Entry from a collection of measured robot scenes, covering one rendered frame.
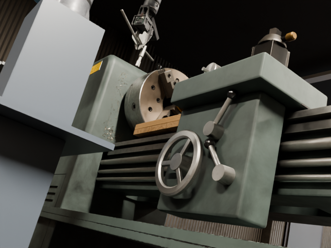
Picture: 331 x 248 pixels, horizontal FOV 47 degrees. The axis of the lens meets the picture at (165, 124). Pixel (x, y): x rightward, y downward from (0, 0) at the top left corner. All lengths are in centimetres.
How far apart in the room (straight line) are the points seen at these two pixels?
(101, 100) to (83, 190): 37
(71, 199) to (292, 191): 91
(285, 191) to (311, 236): 710
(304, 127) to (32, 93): 69
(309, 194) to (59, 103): 69
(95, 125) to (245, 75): 89
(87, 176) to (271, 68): 94
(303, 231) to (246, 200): 697
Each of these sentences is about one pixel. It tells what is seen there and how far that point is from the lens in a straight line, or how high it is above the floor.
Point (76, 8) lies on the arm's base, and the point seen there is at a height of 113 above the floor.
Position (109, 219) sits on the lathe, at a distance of 102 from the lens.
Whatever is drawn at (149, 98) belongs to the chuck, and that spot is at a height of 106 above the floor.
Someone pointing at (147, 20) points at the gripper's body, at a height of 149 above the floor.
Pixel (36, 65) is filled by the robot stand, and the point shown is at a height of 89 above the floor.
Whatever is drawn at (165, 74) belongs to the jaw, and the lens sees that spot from 152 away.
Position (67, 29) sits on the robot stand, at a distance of 116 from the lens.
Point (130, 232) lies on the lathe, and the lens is 91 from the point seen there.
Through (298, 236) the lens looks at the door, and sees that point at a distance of 758.
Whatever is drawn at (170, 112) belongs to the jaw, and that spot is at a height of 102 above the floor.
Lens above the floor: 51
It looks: 18 degrees up
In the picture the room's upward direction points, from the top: 15 degrees clockwise
